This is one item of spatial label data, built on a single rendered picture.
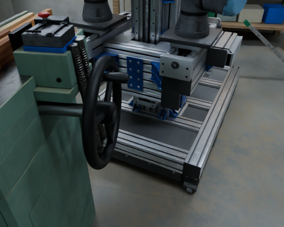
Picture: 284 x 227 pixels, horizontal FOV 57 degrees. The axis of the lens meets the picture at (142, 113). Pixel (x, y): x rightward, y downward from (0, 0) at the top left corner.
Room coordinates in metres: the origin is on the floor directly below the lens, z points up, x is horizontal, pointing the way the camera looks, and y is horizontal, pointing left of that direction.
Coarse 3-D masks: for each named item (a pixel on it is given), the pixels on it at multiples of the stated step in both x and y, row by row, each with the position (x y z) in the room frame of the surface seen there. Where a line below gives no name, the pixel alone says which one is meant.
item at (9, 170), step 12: (36, 120) 0.54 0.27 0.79; (48, 120) 0.59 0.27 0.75; (24, 132) 0.49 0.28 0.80; (36, 132) 0.53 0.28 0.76; (48, 132) 0.58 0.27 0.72; (24, 144) 0.47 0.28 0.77; (36, 144) 0.51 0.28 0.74; (12, 156) 0.42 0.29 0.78; (24, 156) 0.46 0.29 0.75; (0, 168) 0.38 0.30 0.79; (12, 168) 0.41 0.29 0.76; (24, 168) 0.44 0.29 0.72; (0, 180) 0.37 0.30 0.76; (12, 180) 0.40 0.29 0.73; (0, 192) 0.36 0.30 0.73
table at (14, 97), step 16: (80, 32) 0.92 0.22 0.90; (0, 80) 0.56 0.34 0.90; (16, 80) 0.56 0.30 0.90; (32, 80) 0.57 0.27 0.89; (0, 96) 0.48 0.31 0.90; (16, 96) 0.50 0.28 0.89; (32, 96) 0.55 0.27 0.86; (48, 96) 0.55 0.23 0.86; (64, 96) 0.55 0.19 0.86; (0, 112) 0.44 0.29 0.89; (16, 112) 0.48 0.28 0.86; (0, 128) 0.42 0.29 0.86
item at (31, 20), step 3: (45, 9) 1.05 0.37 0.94; (48, 9) 1.05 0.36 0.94; (51, 12) 1.06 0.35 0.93; (36, 15) 0.97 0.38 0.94; (30, 18) 0.93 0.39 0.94; (33, 18) 0.93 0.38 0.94; (24, 21) 0.90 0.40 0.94; (27, 21) 0.90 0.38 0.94; (30, 21) 0.90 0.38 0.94; (33, 21) 0.92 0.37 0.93; (21, 24) 0.86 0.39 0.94; (33, 24) 0.91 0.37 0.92; (15, 27) 0.83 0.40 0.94; (12, 30) 0.81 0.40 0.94
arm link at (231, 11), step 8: (208, 0) 1.04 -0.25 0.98; (216, 0) 1.01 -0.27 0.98; (224, 0) 0.99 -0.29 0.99; (232, 0) 0.97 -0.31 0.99; (240, 0) 1.00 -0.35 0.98; (208, 8) 1.05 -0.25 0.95; (216, 8) 1.02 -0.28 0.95; (224, 8) 0.99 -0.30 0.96; (232, 8) 0.97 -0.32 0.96; (240, 8) 1.01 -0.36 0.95; (232, 16) 1.00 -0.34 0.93
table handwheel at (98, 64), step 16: (96, 64) 0.53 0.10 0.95; (112, 64) 0.61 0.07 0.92; (96, 80) 0.49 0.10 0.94; (96, 96) 0.46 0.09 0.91; (48, 112) 0.56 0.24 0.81; (64, 112) 0.55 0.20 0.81; (80, 112) 0.54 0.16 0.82; (96, 112) 0.53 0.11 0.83; (112, 112) 0.53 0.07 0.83; (112, 128) 0.61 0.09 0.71; (112, 144) 0.56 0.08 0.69; (96, 160) 0.42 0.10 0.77
